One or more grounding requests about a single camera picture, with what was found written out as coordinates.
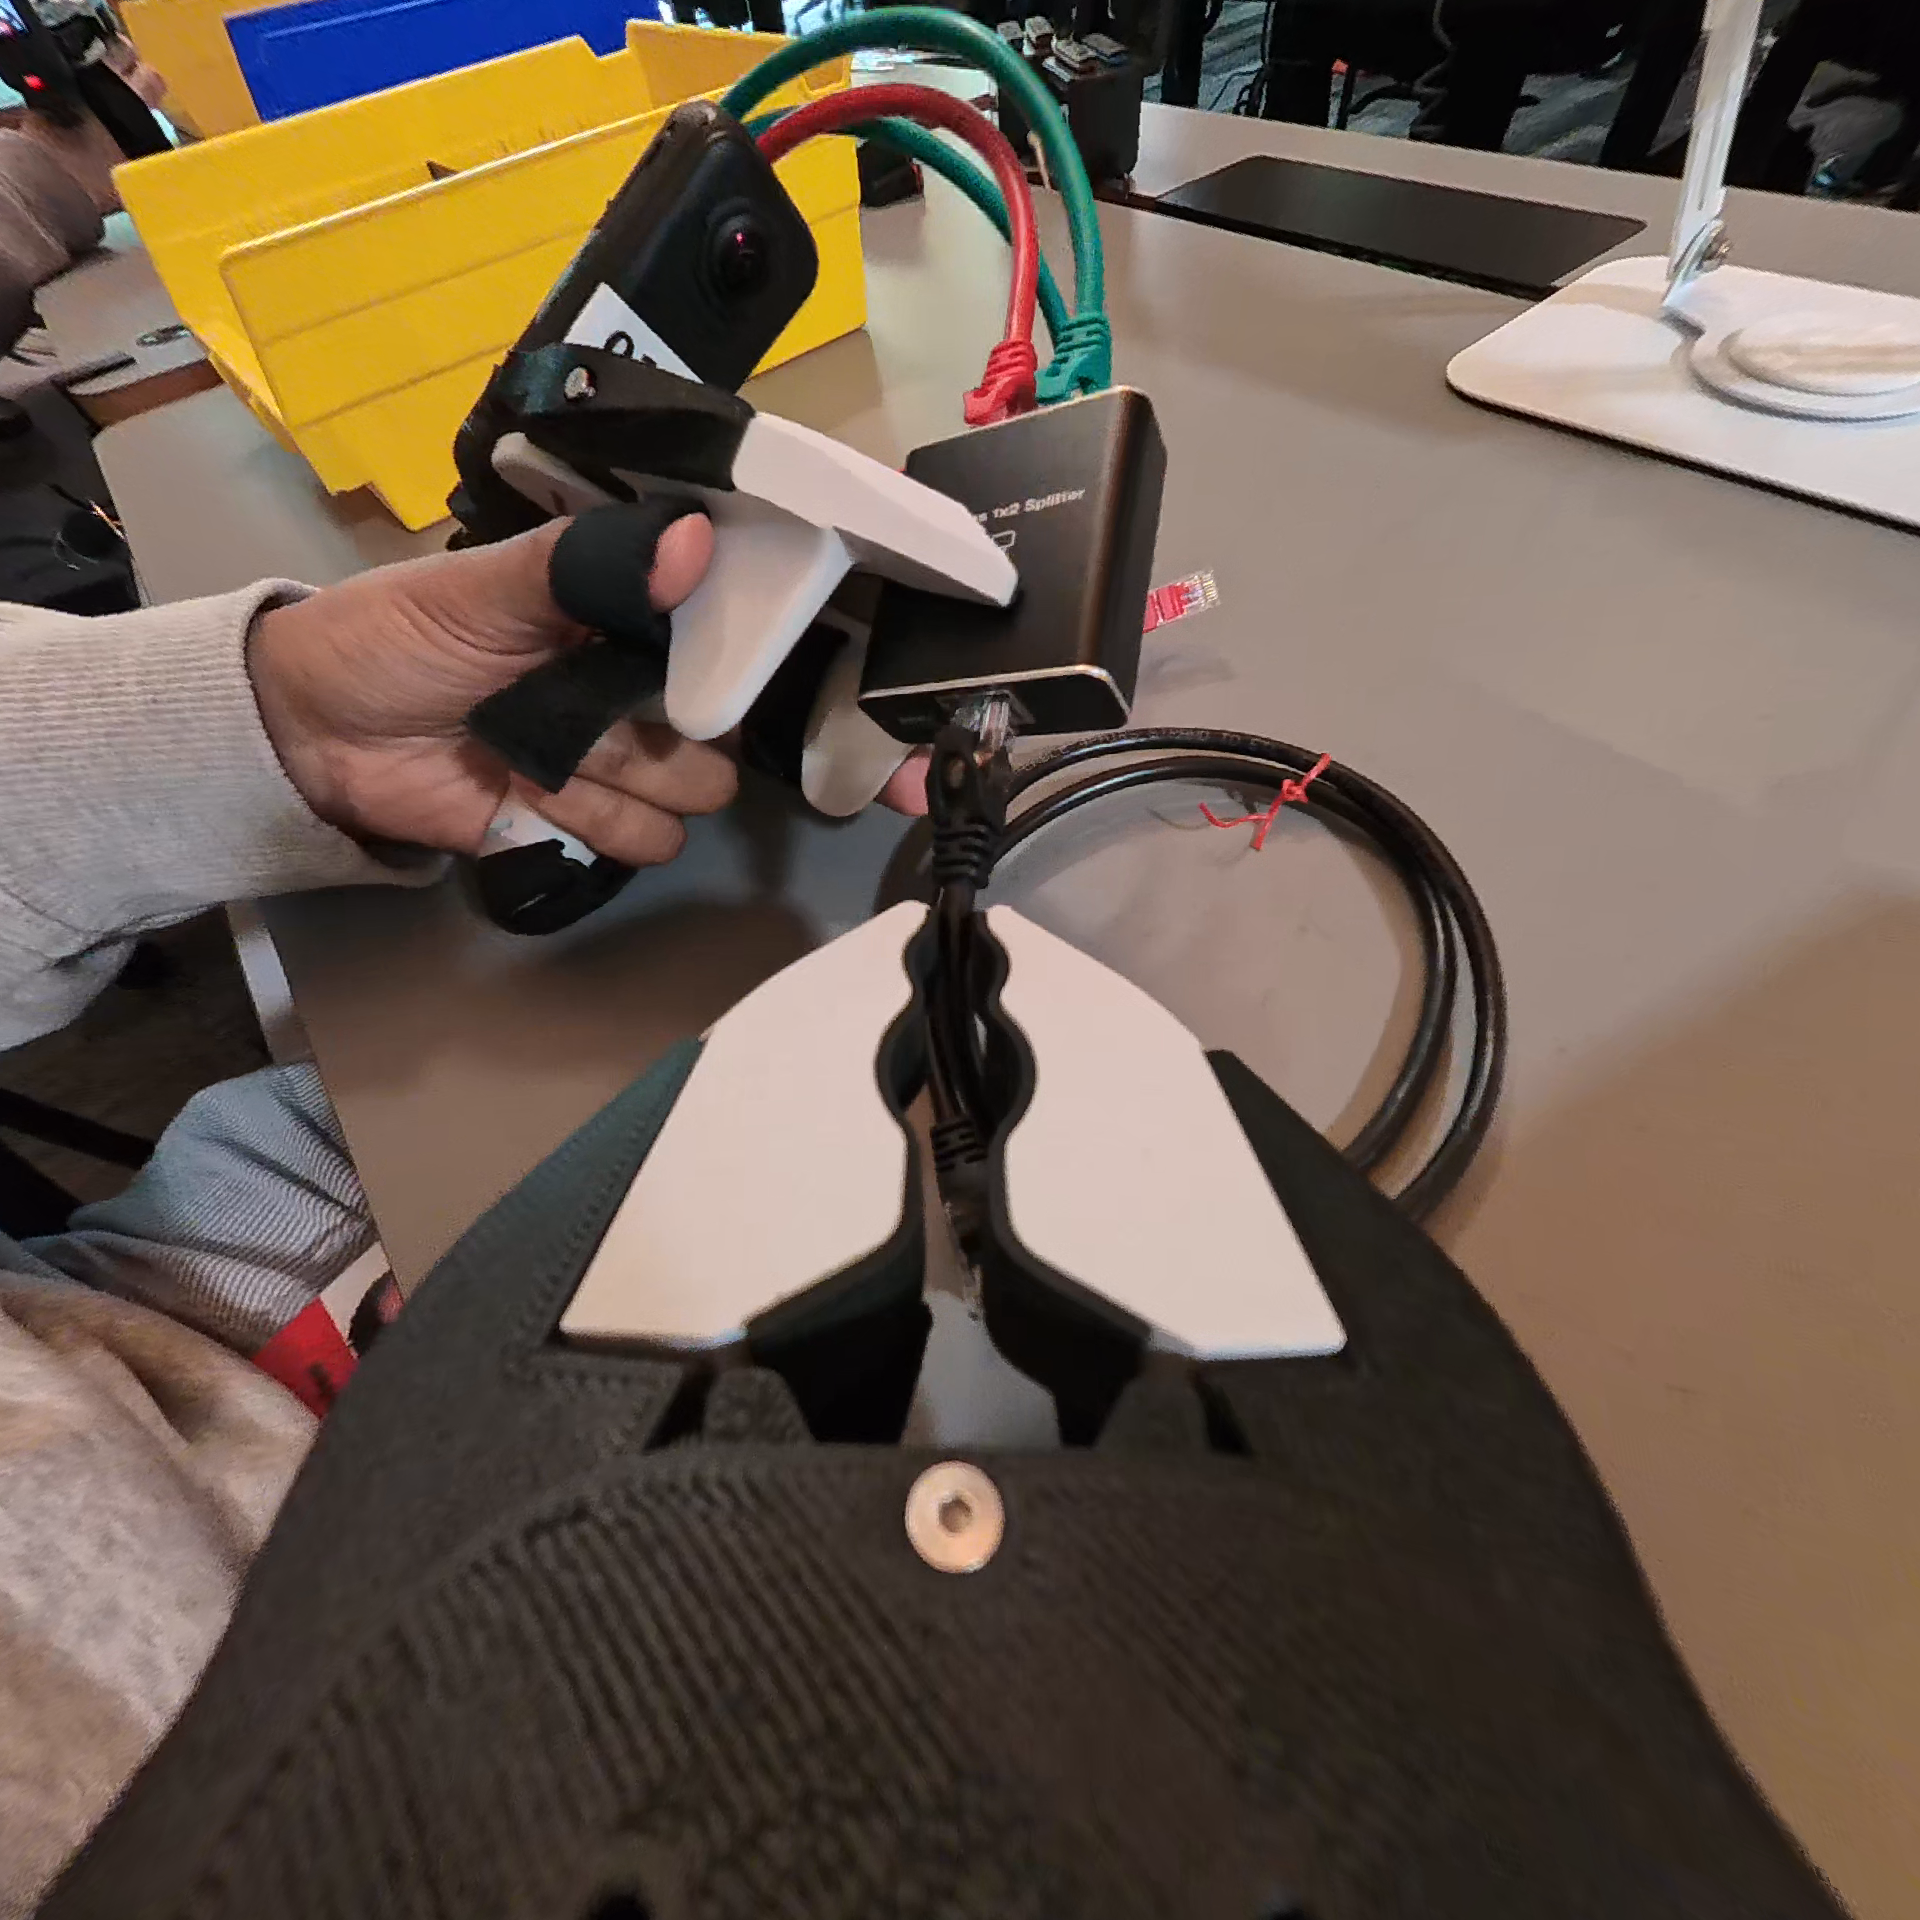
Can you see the black desk mat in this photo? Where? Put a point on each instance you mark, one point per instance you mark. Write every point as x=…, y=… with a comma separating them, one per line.
x=1394, y=225

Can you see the person's grey clothing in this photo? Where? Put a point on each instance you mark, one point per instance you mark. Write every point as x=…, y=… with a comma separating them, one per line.
x=120, y=1499

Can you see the person's left forearm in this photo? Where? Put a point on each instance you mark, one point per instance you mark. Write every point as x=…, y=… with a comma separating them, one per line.
x=120, y=781

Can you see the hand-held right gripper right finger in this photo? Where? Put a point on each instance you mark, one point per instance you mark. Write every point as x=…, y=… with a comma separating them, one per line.
x=1155, y=1185

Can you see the red twist tie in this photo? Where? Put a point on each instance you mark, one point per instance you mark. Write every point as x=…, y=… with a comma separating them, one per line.
x=1267, y=810

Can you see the black network splitter box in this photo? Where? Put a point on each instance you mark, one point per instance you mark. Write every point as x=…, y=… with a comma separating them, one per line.
x=1035, y=570

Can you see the person's left hand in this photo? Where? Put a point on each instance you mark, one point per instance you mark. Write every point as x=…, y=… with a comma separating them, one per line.
x=375, y=675

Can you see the white stand base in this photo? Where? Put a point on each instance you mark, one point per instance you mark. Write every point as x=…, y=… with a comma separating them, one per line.
x=1635, y=376

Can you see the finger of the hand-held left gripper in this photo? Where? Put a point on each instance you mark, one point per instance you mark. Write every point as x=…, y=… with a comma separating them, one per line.
x=885, y=518
x=849, y=757

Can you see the blue plastic bin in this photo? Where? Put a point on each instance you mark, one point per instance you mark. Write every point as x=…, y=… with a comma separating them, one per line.
x=421, y=43

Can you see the yellow plastic bin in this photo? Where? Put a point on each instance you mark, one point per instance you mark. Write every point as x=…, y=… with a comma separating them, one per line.
x=494, y=285
x=165, y=225

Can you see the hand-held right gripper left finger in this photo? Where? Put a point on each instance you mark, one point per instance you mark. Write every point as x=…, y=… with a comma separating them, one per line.
x=721, y=1185

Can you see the black port device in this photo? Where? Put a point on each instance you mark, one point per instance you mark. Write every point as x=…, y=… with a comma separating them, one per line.
x=1088, y=89

